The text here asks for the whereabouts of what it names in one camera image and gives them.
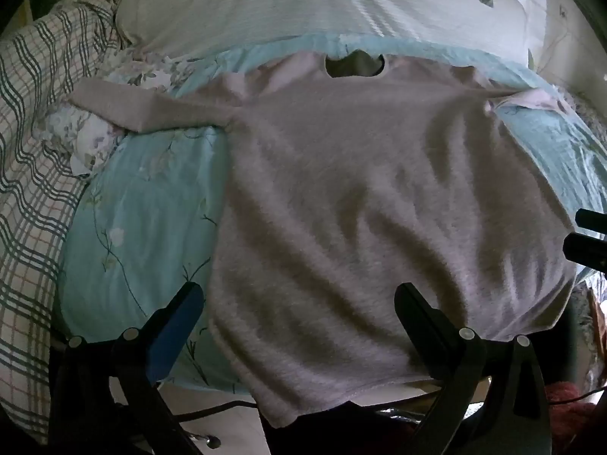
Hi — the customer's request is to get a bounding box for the plaid quilt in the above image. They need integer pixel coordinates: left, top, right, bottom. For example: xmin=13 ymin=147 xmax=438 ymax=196
xmin=0 ymin=0 xmax=134 ymax=446

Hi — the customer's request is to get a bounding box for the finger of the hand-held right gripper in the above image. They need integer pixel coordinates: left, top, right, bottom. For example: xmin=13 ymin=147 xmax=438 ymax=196
xmin=563 ymin=233 xmax=607 ymax=271
xmin=575 ymin=209 xmax=607 ymax=238

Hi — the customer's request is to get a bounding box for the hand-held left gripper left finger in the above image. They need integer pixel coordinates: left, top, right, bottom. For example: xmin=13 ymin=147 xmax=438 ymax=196
xmin=50 ymin=282 xmax=209 ymax=455

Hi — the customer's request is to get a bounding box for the black cable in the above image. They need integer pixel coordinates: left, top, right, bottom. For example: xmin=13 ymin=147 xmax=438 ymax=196
xmin=175 ymin=400 xmax=266 ymax=424

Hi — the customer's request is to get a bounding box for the pink fuzzy sweater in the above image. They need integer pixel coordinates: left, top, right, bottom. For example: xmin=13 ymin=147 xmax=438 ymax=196
xmin=66 ymin=50 xmax=582 ymax=430

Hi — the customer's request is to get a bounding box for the white ribbed bed cover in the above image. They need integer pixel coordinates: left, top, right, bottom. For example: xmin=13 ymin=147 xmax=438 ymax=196
xmin=116 ymin=0 xmax=532 ymax=64

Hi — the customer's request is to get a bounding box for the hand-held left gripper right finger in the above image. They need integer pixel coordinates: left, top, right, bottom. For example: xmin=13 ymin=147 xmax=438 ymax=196
xmin=393 ymin=282 xmax=553 ymax=455

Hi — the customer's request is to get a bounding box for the red knit cloth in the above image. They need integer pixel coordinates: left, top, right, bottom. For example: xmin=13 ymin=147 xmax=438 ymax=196
xmin=544 ymin=379 xmax=607 ymax=455

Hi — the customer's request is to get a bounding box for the teal floral bed sheet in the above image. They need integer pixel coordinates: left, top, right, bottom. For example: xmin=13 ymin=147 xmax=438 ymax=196
xmin=40 ymin=33 xmax=607 ymax=394

